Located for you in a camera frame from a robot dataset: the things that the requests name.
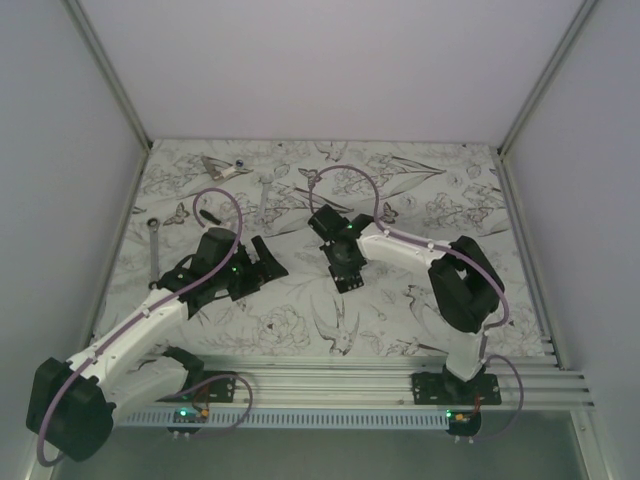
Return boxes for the right controller board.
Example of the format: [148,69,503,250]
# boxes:
[446,410,482,437]

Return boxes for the black handled screwdriver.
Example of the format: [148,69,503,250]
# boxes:
[199,209,222,225]

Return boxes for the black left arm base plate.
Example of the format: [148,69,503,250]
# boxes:
[160,371,237,403]

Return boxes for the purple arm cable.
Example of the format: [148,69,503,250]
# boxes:
[37,188,254,467]
[308,164,525,443]

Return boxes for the aluminium frame rail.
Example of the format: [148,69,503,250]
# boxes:
[49,352,596,412]

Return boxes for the small metal bracket tool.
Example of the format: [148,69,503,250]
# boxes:
[201,156,223,181]

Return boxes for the controller board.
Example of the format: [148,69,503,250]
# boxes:
[446,410,482,437]
[167,407,208,436]

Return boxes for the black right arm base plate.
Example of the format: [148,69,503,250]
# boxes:
[410,371,502,406]

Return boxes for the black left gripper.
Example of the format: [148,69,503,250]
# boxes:
[214,236,287,301]

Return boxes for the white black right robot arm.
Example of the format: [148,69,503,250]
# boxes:
[308,205,508,405]

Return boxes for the grey slotted cable duct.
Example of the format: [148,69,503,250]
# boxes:
[122,407,448,431]

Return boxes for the chrome ratchet wrench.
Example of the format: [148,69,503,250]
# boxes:
[147,217,160,289]

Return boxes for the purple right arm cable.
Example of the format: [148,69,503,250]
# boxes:
[308,164,525,443]

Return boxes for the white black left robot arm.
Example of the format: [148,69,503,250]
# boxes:
[26,227,288,467]

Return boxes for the left controller board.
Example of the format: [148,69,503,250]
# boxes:
[167,407,208,436]

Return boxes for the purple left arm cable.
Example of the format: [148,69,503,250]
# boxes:
[37,188,254,467]

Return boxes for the black fuse box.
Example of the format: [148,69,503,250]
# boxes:
[329,266,364,294]

